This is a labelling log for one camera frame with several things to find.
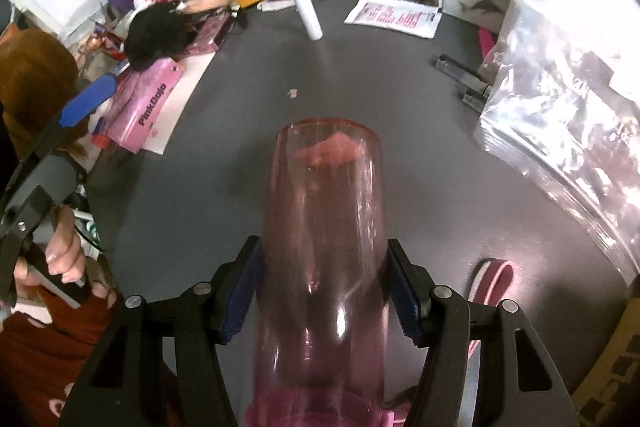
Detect pink transparent plastic cup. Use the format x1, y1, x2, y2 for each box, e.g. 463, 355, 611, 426
245, 118, 394, 426

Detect person left hand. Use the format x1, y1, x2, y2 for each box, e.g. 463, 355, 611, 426
44, 205, 118, 308

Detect pink PinkDojo box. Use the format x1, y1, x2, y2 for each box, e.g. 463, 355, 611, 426
102, 58, 183, 153

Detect black fluffy plush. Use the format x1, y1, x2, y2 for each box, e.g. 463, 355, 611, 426
124, 1, 191, 72

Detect clear plastic bag stack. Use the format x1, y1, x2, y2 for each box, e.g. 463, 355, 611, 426
476, 0, 639, 282

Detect white pink printed paper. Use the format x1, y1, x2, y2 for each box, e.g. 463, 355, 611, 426
344, 0, 442, 39

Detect pink cup strap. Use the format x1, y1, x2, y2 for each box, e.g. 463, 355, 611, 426
464, 258, 516, 358

